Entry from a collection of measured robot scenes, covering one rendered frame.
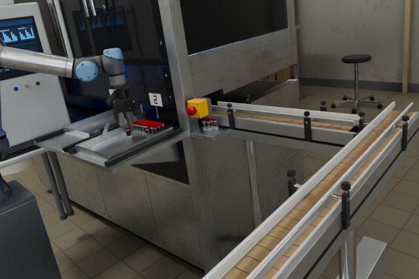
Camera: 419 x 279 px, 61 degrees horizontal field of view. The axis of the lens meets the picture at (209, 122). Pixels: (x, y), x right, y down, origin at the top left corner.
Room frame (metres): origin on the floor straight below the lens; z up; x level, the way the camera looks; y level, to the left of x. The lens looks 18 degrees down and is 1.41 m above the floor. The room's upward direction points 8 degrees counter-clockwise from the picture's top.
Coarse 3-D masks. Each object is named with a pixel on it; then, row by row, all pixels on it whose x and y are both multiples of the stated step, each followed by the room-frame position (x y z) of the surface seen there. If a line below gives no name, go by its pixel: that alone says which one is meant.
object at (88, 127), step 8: (104, 112) 1.94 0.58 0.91; (112, 112) 1.98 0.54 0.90; (144, 112) 1.83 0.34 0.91; (80, 120) 1.84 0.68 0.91; (88, 120) 1.87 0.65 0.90; (96, 120) 1.90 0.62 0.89; (104, 120) 1.89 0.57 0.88; (112, 120) 1.87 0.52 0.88; (64, 128) 1.76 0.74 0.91; (72, 128) 1.80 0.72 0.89; (80, 128) 1.80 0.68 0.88; (88, 128) 1.78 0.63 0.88; (96, 128) 1.76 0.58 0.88; (80, 136) 1.65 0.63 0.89; (88, 136) 1.60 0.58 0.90
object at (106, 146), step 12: (108, 132) 1.57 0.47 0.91; (120, 132) 1.61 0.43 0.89; (132, 132) 1.61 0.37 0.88; (84, 144) 1.47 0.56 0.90; (96, 144) 1.51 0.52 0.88; (108, 144) 1.48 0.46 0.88; (120, 144) 1.46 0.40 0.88; (132, 144) 1.35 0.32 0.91; (96, 156) 1.33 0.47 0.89; (108, 156) 1.27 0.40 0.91
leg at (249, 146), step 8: (248, 144) 1.46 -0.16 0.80; (248, 152) 1.46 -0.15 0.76; (248, 160) 1.46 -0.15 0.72; (256, 160) 1.47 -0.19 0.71; (248, 168) 1.46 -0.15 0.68; (256, 168) 1.46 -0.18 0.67; (248, 176) 1.47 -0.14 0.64; (256, 176) 1.46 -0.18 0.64; (248, 184) 1.48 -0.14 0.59; (256, 184) 1.46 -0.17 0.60; (256, 192) 1.46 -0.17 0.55; (256, 200) 1.45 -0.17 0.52; (256, 208) 1.45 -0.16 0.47; (256, 216) 1.46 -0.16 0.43; (256, 224) 1.46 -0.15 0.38
